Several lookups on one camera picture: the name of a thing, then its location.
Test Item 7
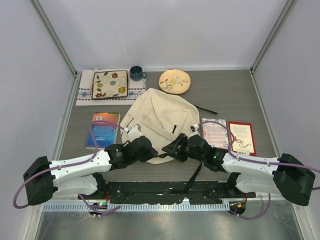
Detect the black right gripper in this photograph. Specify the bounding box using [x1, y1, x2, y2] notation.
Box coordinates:
[162, 133, 206, 163]

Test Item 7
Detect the cream canvas backpack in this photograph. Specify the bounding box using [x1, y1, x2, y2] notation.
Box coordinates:
[120, 88, 200, 165]

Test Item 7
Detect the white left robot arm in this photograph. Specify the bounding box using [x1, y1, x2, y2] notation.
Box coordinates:
[23, 136, 158, 206]

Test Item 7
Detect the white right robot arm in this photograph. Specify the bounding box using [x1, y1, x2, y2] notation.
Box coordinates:
[162, 133, 316, 206]

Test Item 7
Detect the blue sunset cover book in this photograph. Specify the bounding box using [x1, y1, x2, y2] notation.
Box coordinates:
[92, 112, 121, 150]

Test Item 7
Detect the floral cover book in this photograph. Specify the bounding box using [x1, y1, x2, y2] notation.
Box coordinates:
[202, 122, 229, 150]

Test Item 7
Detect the round bird ceramic plate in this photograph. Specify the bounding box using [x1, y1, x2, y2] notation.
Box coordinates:
[158, 69, 191, 95]

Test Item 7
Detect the red bordered book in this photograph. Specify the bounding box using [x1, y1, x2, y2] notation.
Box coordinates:
[228, 121, 257, 156]

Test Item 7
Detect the square floral ceramic plate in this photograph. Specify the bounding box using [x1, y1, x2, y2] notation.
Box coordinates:
[92, 70, 129, 100]

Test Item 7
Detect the white embroidered placemat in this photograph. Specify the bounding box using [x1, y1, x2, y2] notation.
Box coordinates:
[75, 70, 146, 107]

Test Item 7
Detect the dark blue ceramic mug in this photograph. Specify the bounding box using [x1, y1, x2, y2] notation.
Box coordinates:
[129, 65, 147, 81]

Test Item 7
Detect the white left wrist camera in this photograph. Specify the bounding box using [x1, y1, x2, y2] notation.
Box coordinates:
[123, 124, 142, 142]

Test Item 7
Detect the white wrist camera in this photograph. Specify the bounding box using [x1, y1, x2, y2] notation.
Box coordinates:
[123, 124, 142, 142]
[189, 124, 200, 138]

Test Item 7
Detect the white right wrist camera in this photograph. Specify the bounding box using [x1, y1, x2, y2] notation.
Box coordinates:
[189, 124, 200, 138]

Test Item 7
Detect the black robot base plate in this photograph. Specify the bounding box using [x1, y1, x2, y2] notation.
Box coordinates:
[82, 181, 256, 205]

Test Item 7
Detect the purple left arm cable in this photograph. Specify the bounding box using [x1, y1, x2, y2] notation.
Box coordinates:
[12, 121, 130, 221]

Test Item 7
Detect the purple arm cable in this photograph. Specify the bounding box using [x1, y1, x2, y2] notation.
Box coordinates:
[196, 120, 320, 221]
[12, 121, 130, 221]

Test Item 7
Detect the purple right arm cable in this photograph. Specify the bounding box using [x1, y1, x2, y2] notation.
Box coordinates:
[196, 120, 320, 221]

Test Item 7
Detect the white slotted cable duct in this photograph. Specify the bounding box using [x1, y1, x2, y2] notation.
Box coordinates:
[42, 201, 230, 212]

